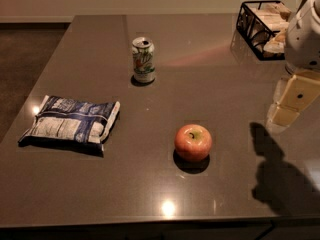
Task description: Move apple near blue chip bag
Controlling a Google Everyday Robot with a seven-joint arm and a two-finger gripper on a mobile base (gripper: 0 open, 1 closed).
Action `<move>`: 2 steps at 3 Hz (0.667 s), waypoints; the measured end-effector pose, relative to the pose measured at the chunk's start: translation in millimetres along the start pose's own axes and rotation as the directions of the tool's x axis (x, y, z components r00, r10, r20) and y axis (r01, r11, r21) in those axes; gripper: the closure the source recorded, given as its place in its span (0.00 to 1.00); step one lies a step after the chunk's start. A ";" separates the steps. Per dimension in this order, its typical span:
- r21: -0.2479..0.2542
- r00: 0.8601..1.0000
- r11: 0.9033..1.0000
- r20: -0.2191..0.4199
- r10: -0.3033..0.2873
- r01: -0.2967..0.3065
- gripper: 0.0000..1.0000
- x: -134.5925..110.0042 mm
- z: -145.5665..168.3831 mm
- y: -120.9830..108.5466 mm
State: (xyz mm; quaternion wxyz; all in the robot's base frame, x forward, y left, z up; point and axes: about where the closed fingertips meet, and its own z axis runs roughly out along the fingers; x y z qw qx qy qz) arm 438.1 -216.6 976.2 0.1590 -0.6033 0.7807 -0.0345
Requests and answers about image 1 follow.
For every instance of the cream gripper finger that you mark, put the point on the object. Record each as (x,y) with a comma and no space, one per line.
(302,88)
(271,126)

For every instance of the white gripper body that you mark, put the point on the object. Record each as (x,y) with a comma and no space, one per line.
(304,42)

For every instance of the red green apple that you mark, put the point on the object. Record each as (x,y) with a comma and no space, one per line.
(193,142)

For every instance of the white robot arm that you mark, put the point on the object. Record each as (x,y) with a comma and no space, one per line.
(296,92)

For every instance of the blue white chip bag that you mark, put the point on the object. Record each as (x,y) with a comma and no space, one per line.
(68,123)

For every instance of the wrapped snack packets in basket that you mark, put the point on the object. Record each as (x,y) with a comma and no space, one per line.
(270,28)

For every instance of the green white soda can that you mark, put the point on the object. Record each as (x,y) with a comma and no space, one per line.
(143,54)

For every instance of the black wire basket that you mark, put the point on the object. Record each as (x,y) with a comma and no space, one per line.
(245,22)

